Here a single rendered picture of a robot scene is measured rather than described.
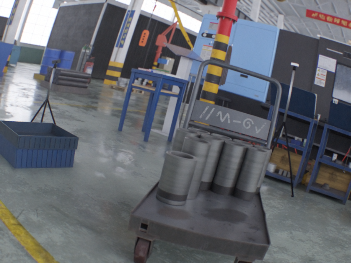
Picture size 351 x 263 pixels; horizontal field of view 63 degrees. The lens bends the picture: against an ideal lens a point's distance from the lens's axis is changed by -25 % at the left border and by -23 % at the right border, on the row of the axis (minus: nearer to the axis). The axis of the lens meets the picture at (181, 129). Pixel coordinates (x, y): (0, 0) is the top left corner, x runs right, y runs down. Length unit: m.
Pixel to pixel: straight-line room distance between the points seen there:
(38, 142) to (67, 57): 8.66
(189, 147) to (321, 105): 3.34
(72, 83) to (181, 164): 6.76
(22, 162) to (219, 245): 1.44
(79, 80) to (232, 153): 6.73
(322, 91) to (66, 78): 5.65
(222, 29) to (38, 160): 3.23
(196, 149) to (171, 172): 0.18
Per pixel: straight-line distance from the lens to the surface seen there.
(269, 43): 5.20
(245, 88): 5.16
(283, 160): 4.22
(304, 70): 5.00
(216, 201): 1.80
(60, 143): 2.43
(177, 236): 1.36
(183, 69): 5.20
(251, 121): 2.28
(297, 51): 5.10
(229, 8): 4.83
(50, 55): 10.55
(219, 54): 4.70
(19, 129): 2.66
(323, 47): 5.00
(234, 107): 5.20
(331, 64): 4.90
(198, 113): 2.28
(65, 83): 8.01
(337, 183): 4.10
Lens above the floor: 0.77
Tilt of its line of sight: 7 degrees down
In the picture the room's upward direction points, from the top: 14 degrees clockwise
